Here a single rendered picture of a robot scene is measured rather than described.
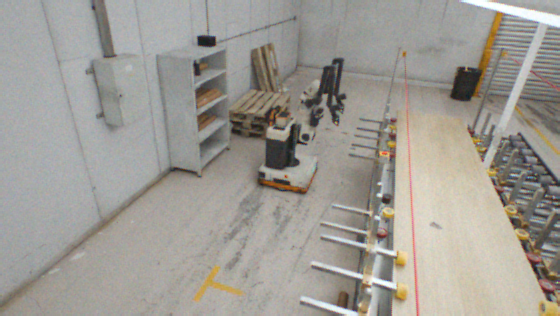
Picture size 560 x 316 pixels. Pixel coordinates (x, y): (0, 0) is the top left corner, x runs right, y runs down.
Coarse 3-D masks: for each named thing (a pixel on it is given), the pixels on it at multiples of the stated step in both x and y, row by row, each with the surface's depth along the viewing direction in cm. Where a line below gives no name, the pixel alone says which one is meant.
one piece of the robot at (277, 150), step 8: (272, 112) 390; (296, 120) 423; (272, 128) 391; (280, 128) 392; (288, 128) 395; (296, 128) 403; (272, 136) 389; (280, 136) 386; (288, 136) 404; (272, 144) 395; (280, 144) 391; (288, 144) 406; (272, 152) 399; (280, 152) 396; (288, 152) 414; (272, 160) 404; (280, 160) 401; (288, 160) 419; (280, 168) 406
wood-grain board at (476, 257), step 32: (416, 128) 389; (448, 128) 394; (416, 160) 318; (448, 160) 321; (480, 160) 324; (416, 192) 268; (448, 192) 271; (480, 192) 273; (416, 224) 232; (448, 224) 234; (480, 224) 236; (448, 256) 206; (480, 256) 208; (512, 256) 209; (448, 288) 185; (480, 288) 186; (512, 288) 187
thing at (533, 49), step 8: (544, 24) 254; (536, 32) 261; (544, 32) 257; (536, 40) 260; (536, 48) 263; (528, 56) 267; (528, 64) 269; (520, 72) 275; (520, 80) 275; (520, 88) 278; (512, 96) 282; (512, 104) 285; (504, 112) 292; (504, 120) 292; (504, 128) 295; (496, 136) 300; (496, 144) 303; (488, 152) 310; (488, 160) 312; (488, 168) 315
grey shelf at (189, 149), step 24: (192, 48) 413; (216, 48) 422; (168, 72) 379; (192, 72) 372; (216, 72) 432; (168, 96) 394; (192, 96) 384; (168, 120) 411; (192, 120) 399; (216, 120) 479; (168, 144) 428; (192, 144) 416; (216, 144) 495; (192, 168) 434
